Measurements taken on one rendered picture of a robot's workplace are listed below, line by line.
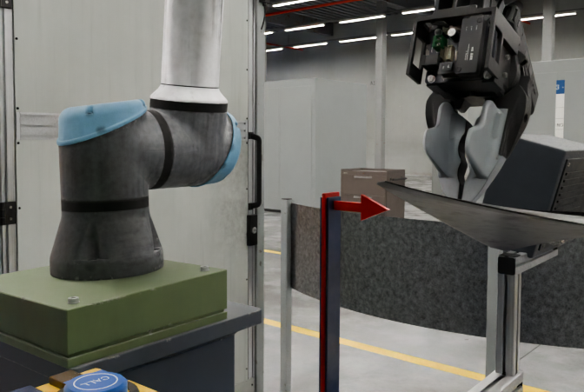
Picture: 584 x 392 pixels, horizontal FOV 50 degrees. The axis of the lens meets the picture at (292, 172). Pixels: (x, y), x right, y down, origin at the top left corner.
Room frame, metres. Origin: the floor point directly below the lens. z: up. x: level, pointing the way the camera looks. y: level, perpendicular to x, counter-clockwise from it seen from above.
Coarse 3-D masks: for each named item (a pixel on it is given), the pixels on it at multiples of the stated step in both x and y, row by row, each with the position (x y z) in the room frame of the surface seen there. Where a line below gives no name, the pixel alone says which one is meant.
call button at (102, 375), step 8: (80, 376) 0.41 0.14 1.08; (88, 376) 0.41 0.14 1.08; (96, 376) 0.41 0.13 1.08; (104, 376) 0.41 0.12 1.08; (112, 376) 0.41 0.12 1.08; (120, 376) 0.41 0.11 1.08; (72, 384) 0.40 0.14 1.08; (80, 384) 0.40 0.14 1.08; (88, 384) 0.40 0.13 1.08; (96, 384) 0.40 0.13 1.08; (104, 384) 0.40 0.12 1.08; (112, 384) 0.40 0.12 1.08; (120, 384) 0.40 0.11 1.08
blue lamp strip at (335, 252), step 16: (336, 224) 0.59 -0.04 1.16; (336, 240) 0.59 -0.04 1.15; (336, 256) 0.59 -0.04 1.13; (336, 272) 0.59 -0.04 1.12; (336, 288) 0.59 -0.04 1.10; (336, 304) 0.59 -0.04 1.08; (336, 320) 0.59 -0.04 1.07; (336, 336) 0.59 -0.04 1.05; (336, 352) 0.59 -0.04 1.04; (336, 368) 0.59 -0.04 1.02; (336, 384) 0.59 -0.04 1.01
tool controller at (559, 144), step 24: (528, 144) 1.04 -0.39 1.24; (552, 144) 1.04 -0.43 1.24; (576, 144) 1.16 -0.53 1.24; (504, 168) 1.06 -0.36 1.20; (528, 168) 1.03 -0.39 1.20; (552, 168) 1.01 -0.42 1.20; (576, 168) 1.07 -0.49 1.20; (504, 192) 1.06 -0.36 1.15; (528, 192) 1.03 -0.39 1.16; (552, 192) 1.01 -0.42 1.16; (576, 192) 1.12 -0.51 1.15
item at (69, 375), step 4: (64, 372) 0.43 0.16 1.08; (68, 372) 0.43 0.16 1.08; (72, 372) 0.43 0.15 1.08; (76, 372) 0.43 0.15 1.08; (52, 376) 0.42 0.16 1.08; (56, 376) 0.42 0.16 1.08; (60, 376) 0.42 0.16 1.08; (64, 376) 0.42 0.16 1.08; (68, 376) 0.42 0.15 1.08; (72, 376) 0.42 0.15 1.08; (52, 380) 0.42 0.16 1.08; (56, 380) 0.42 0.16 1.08; (60, 380) 0.41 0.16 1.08; (64, 380) 0.41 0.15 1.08; (68, 380) 0.41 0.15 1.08; (52, 384) 0.42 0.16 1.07; (56, 384) 0.41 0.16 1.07; (60, 384) 0.41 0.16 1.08; (64, 384) 0.41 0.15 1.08; (60, 388) 0.41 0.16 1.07
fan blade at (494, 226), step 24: (408, 192) 0.45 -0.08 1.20; (456, 216) 0.53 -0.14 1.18; (480, 216) 0.51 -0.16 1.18; (504, 216) 0.49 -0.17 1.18; (528, 216) 0.41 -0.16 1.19; (552, 216) 0.40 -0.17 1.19; (576, 216) 0.41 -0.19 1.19; (480, 240) 0.60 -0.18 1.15; (504, 240) 0.58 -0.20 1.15; (528, 240) 0.57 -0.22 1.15; (552, 240) 0.56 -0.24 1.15
